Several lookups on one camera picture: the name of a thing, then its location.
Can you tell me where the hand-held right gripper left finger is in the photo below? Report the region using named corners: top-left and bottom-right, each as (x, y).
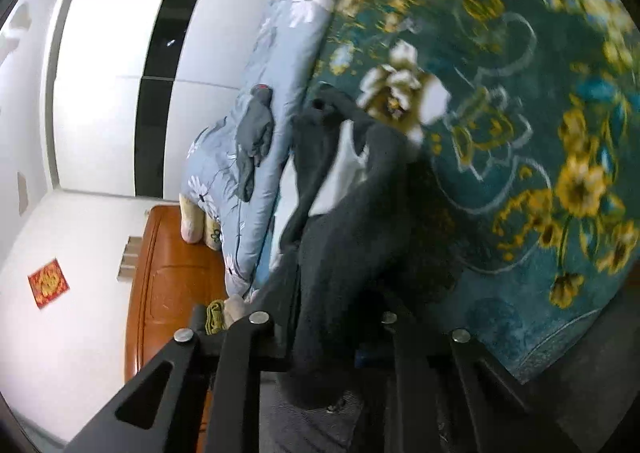
top-left (64, 310), bottom-right (294, 453)

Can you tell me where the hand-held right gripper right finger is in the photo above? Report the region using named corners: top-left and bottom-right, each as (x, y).
top-left (355, 313), bottom-right (581, 453)

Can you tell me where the dark fleece jacket white lining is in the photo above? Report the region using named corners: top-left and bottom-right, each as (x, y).
top-left (277, 83), bottom-right (453, 409)

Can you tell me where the wooden carved headboard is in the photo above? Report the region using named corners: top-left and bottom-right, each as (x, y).
top-left (124, 206), bottom-right (233, 453)

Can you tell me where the cream pillow green flower print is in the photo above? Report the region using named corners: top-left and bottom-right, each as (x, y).
top-left (202, 216), bottom-right (224, 252)

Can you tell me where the pink floral pillow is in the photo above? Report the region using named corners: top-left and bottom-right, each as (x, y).
top-left (179, 192), bottom-right (206, 245)

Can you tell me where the grey fleece garment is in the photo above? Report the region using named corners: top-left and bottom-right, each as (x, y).
top-left (236, 84), bottom-right (276, 201)

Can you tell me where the teal floral blanket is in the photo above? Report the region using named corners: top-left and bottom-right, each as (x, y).
top-left (270, 0), bottom-right (640, 384)

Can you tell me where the white wardrobe black panel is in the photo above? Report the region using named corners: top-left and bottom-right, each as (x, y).
top-left (51, 0), bottom-right (243, 200)

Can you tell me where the light blue floral duvet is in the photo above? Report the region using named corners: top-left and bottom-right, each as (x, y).
top-left (180, 0), bottom-right (358, 298)

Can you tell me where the red gold wall decoration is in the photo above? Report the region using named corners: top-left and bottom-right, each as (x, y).
top-left (28, 258), bottom-right (70, 307)

